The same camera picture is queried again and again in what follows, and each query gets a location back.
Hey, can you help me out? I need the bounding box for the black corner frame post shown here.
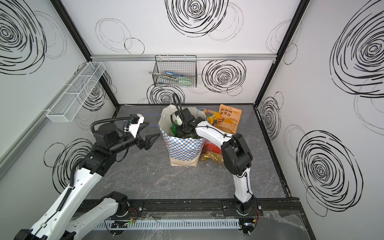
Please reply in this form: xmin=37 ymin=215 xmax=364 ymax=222
xmin=50 ymin=0 xmax=120 ymax=109

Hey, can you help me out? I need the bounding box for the aluminium wall rail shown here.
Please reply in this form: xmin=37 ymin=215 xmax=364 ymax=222
xmin=91 ymin=53 xmax=277 ymax=62

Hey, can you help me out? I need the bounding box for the red gold snack bag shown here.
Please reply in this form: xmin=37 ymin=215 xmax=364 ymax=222
xmin=201 ymin=140 xmax=224 ymax=166

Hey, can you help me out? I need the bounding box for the green pouch in basket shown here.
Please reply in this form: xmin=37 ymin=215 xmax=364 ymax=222
xmin=174 ymin=76 xmax=195 ymax=87

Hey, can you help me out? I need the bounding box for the black wire wall basket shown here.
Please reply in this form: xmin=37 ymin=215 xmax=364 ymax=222
xmin=151 ymin=60 xmax=198 ymax=88

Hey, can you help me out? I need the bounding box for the clear acrylic wall shelf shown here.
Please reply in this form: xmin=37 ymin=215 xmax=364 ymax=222
xmin=46 ymin=62 xmax=106 ymax=123

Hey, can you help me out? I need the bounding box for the right black corner post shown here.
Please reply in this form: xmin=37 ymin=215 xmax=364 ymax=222
xmin=255 ymin=0 xmax=310 ymax=107

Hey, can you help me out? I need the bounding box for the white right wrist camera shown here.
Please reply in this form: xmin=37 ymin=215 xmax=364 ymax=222
xmin=171 ymin=114 xmax=183 ymax=127

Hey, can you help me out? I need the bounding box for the yellow snack bag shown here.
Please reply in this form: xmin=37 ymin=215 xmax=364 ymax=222
xmin=205 ymin=110 xmax=221 ymax=126

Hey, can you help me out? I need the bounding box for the orange potato chip bag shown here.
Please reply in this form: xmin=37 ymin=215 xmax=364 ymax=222
xmin=214 ymin=104 xmax=242 ymax=134

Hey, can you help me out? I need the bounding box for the white slotted cable duct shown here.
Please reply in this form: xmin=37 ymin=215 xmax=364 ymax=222
xmin=94 ymin=219 xmax=241 ymax=231

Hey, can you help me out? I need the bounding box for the green snack bag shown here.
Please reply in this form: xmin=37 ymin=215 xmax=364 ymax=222
xmin=169 ymin=123 xmax=202 ymax=140

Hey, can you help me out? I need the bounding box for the blue item in basket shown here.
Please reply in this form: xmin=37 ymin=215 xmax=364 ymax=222
xmin=165 ymin=71 xmax=178 ymax=76

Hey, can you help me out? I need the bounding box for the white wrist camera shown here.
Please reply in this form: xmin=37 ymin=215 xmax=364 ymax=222
xmin=171 ymin=114 xmax=183 ymax=127
xmin=123 ymin=114 xmax=145 ymax=138

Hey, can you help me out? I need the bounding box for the blue checkered paper bag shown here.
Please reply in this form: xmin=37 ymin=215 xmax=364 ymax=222
xmin=157 ymin=105 xmax=205 ymax=167

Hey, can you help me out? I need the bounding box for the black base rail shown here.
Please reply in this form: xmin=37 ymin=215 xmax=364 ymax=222
xmin=76 ymin=197 xmax=304 ymax=217

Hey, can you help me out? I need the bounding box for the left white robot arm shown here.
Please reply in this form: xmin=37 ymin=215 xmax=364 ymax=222
xmin=15 ymin=114 xmax=160 ymax=240

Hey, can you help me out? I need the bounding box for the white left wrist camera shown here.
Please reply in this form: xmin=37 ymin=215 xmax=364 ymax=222
xmin=123 ymin=114 xmax=145 ymax=138

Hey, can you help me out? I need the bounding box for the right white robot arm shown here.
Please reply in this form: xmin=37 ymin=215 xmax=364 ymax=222
xmin=170 ymin=108 xmax=257 ymax=216

